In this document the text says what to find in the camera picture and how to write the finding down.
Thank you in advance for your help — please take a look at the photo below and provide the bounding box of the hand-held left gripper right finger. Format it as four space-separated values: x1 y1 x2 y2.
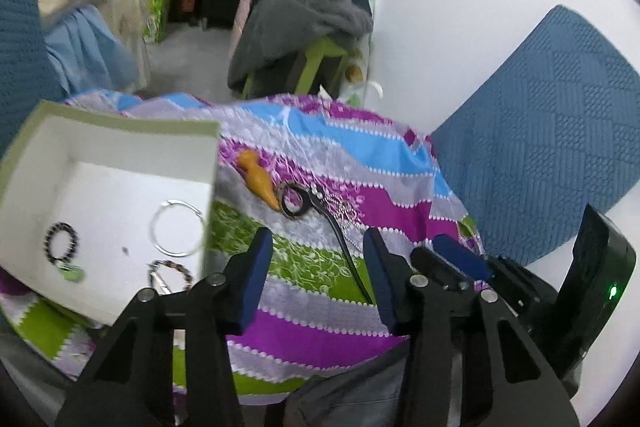
363 228 581 427

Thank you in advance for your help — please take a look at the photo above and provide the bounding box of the grey hoodie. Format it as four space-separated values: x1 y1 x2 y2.
227 0 374 91

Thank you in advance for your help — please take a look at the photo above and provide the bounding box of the pink jacket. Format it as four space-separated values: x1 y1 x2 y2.
232 0 287 54

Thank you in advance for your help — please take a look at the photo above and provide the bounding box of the black cord necklace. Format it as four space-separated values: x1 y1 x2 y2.
277 181 374 306

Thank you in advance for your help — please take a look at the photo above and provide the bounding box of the green stool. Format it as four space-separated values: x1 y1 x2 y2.
240 36 352 100

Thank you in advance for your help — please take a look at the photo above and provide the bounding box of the person's right leg in jeans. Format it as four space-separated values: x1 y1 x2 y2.
282 339 417 427

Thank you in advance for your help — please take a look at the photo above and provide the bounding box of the silver bangle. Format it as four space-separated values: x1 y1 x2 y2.
150 199 206 257

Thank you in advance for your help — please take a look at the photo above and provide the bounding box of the orange carrot-shaped pendant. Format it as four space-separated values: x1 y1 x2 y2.
236 150 281 210

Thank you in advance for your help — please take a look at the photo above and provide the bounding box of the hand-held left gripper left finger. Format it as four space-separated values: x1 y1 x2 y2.
54 227 274 427

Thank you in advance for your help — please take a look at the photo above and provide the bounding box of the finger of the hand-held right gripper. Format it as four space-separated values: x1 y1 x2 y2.
411 247 474 294
432 234 494 281

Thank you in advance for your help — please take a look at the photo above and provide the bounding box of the silver chain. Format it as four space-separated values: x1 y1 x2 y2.
310 187 364 254

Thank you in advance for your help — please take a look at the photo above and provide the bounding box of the cream lace cloth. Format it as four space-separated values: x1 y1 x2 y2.
100 0 154 88

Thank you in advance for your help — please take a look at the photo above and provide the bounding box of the green shopping bag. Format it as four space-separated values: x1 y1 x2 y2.
143 0 174 46

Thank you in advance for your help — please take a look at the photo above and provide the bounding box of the light blue cloth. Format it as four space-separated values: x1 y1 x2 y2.
45 4 142 96

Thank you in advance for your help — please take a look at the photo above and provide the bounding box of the large blue textured cushion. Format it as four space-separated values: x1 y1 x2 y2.
0 0 67 148

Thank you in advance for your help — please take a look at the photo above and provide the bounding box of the colourful striped floral quilt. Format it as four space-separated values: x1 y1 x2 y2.
0 91 487 408

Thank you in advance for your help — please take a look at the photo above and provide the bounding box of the small blue textured cushion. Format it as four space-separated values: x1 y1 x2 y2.
430 4 640 266

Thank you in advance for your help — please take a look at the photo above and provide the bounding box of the brown bead bracelet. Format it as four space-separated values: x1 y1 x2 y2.
146 258 195 296

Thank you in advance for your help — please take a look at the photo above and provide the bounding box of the green cardboard box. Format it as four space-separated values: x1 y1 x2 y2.
0 101 222 327

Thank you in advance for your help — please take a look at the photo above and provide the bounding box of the black bead bracelet green pendant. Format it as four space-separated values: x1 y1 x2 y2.
44 222 86 282

